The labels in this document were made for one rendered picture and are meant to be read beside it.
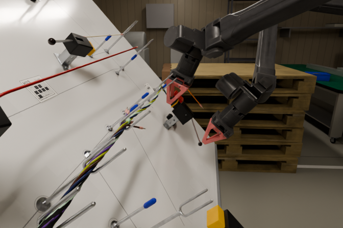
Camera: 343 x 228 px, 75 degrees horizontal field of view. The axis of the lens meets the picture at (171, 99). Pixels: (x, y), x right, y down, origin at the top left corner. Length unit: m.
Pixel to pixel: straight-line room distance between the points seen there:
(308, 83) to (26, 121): 2.25
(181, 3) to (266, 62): 6.06
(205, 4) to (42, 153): 6.55
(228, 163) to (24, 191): 2.21
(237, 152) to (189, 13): 4.99
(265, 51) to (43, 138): 0.67
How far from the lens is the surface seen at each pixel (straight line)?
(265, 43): 0.83
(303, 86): 2.38
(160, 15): 6.47
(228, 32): 0.57
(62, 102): 0.47
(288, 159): 2.58
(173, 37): 0.60
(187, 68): 0.65
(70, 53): 0.52
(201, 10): 6.76
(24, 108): 0.41
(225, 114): 0.68
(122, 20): 6.93
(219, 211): 0.49
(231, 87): 0.69
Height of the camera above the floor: 1.35
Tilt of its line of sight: 16 degrees down
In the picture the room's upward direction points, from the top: straight up
